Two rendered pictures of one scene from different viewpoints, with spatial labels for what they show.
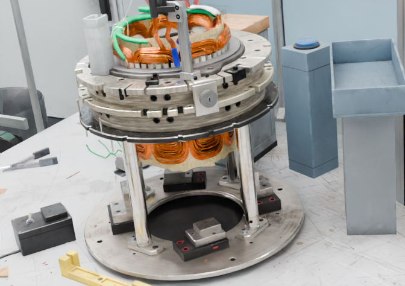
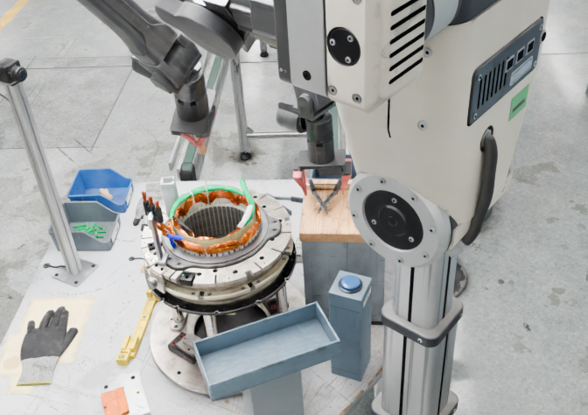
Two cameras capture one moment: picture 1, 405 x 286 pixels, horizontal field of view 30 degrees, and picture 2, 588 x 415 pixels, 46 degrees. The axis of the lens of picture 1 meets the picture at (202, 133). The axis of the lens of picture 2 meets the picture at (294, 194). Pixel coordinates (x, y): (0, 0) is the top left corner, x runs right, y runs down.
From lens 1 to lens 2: 143 cm
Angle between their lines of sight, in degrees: 53
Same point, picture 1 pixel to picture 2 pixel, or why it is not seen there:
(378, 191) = not seen: outside the picture
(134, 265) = (157, 326)
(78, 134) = not seen: hidden behind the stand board
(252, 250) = (192, 379)
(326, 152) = (347, 365)
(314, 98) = (335, 325)
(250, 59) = (211, 276)
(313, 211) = not seen: hidden behind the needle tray
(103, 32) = (166, 193)
